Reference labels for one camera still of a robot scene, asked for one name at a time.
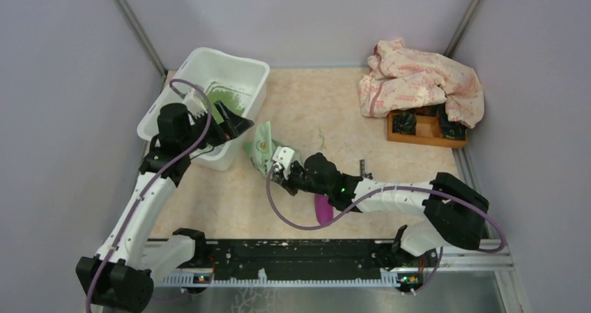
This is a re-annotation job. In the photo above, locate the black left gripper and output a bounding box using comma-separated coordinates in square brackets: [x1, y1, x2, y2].
[181, 99, 254, 153]

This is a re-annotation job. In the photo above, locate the wooden tray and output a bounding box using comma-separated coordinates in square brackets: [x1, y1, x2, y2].
[386, 111, 468, 149]

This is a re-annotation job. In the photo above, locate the pink patterned cloth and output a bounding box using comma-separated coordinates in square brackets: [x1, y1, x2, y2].
[358, 38, 484, 128]

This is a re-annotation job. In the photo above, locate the black bag clip strip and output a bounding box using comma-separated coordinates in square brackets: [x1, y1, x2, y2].
[360, 159, 373, 180]

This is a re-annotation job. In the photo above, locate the dark patterned item left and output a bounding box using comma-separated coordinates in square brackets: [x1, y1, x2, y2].
[392, 111, 417, 135]

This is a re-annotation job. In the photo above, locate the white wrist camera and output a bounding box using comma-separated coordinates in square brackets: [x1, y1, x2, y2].
[272, 146, 296, 169]
[182, 90, 208, 125]

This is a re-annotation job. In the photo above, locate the dark patterned item right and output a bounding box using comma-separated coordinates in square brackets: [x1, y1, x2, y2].
[437, 106, 467, 140]

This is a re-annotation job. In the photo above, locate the green cat litter bag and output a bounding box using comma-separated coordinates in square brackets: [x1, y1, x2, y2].
[244, 121, 302, 178]

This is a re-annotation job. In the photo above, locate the green litter in box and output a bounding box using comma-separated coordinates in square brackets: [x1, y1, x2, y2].
[205, 81, 250, 116]

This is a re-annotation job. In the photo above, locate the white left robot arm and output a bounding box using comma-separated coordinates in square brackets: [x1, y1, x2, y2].
[76, 100, 254, 312]

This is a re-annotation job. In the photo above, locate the spilled green litter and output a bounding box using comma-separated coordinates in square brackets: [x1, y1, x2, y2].
[318, 129, 326, 151]

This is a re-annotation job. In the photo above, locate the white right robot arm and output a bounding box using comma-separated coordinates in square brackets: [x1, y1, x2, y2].
[268, 147, 489, 266]

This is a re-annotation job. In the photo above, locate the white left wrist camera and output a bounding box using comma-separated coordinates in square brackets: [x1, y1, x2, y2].
[182, 90, 208, 125]

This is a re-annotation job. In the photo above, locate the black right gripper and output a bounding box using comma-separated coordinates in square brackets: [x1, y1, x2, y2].
[270, 162, 330, 197]

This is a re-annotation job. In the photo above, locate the white plastic litter box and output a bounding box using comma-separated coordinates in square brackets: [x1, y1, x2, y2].
[137, 47, 271, 172]

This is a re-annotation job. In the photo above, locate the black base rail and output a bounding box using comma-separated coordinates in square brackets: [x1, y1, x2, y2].
[147, 238, 444, 289]

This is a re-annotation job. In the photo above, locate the purple plastic scoop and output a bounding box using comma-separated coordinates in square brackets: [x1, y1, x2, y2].
[314, 194, 334, 225]

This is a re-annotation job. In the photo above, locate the dark patterned item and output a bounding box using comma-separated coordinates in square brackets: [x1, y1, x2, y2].
[437, 106, 467, 140]
[392, 111, 417, 135]

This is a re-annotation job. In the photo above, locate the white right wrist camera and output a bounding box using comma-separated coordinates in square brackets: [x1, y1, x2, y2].
[272, 146, 296, 169]

